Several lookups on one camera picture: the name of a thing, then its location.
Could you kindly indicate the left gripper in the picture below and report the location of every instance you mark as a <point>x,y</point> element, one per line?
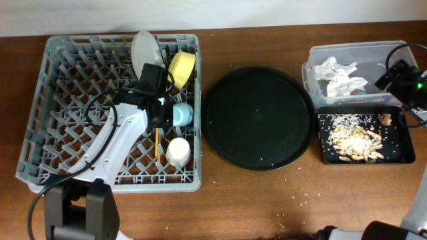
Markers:
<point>167,120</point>

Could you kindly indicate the wooden chopstick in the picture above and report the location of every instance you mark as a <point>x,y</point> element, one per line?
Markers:
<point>156,142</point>
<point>159,156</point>

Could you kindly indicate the light blue cup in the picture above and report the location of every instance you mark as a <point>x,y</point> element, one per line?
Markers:
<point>182,114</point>

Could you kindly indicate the pink cup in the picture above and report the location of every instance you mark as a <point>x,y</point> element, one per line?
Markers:
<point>178,152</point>

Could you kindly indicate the yellow bowl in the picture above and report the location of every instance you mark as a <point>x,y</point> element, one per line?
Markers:
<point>181,67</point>

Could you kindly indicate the grey plate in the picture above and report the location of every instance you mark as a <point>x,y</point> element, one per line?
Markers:
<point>144,49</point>

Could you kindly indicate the white napkin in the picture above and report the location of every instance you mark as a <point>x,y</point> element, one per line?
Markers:
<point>340,83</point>

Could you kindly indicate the food scraps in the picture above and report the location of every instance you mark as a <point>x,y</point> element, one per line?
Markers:
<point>355,138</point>

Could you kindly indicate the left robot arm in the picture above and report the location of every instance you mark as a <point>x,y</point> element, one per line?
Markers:
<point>80,204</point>

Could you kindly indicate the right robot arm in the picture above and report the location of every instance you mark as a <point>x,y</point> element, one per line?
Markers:
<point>413,225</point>

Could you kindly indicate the grey dishwasher rack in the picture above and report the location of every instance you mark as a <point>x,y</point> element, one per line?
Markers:
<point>77,68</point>

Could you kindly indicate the round black tray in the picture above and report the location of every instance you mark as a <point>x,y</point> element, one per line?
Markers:
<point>258,118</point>

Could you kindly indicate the clear plastic bin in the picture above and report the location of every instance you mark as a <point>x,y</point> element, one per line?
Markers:
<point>369,58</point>

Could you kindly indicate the black rectangular tray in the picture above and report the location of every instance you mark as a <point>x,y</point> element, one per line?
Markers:
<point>402,150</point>

